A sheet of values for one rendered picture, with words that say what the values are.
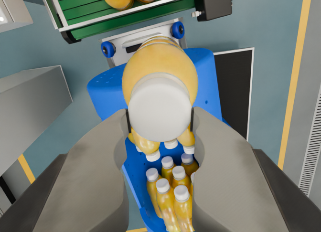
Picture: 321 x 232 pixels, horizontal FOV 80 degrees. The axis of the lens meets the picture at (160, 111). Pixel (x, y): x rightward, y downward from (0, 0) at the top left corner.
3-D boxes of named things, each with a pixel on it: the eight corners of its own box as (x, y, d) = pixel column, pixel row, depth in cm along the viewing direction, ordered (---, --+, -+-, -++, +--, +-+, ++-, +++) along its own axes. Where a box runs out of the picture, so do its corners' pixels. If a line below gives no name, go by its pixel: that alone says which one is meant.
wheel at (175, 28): (173, 40, 53) (179, 39, 52) (169, 23, 51) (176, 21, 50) (180, 37, 56) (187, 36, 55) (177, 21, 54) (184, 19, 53)
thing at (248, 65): (191, 195, 211) (194, 206, 197) (179, 54, 150) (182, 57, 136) (237, 187, 212) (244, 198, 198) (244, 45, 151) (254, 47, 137)
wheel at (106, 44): (111, 58, 52) (116, 56, 53) (104, 41, 51) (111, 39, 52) (103, 58, 56) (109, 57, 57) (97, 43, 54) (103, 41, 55)
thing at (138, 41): (128, 49, 57) (124, 54, 46) (125, 40, 56) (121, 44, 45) (160, 40, 57) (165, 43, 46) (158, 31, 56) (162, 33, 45)
